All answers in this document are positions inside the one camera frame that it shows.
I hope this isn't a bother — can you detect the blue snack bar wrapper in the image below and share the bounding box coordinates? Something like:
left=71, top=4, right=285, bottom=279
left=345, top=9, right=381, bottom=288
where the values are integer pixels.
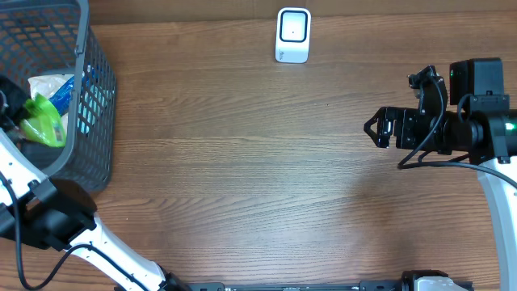
left=48, top=74, right=75, bottom=116

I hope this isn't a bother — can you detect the green snack packet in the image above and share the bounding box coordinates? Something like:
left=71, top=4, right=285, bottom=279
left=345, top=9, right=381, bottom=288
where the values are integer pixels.
left=19, top=94, right=66, bottom=148

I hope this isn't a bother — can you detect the white barcode scanner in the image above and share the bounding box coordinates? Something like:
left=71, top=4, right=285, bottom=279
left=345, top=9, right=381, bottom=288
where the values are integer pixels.
left=275, top=7, right=312, bottom=64

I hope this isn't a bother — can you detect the dark grey plastic basket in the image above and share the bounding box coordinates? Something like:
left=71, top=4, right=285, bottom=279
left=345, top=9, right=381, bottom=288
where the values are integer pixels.
left=1, top=0, right=117, bottom=192

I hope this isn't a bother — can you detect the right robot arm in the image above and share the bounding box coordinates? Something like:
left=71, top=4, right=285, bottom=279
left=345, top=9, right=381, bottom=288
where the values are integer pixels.
left=364, top=57, right=516, bottom=290

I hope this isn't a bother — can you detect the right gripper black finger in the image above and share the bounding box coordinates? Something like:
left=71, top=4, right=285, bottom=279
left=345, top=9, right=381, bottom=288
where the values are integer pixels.
left=369, top=107, right=398, bottom=125
left=364, top=120, right=390, bottom=148

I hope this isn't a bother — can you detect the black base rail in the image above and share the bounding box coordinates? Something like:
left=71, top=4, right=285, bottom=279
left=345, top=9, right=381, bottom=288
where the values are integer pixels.
left=115, top=269, right=476, bottom=291

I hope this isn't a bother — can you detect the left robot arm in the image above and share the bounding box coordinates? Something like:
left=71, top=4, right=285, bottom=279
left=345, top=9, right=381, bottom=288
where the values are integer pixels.
left=1, top=133, right=188, bottom=290

